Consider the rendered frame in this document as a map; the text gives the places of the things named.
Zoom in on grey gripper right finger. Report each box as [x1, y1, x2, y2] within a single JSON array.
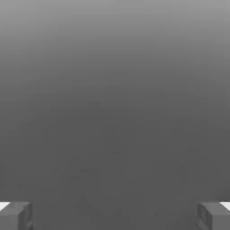
[[196, 201, 230, 230]]

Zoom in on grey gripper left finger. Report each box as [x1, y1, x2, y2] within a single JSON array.
[[0, 201, 34, 230]]

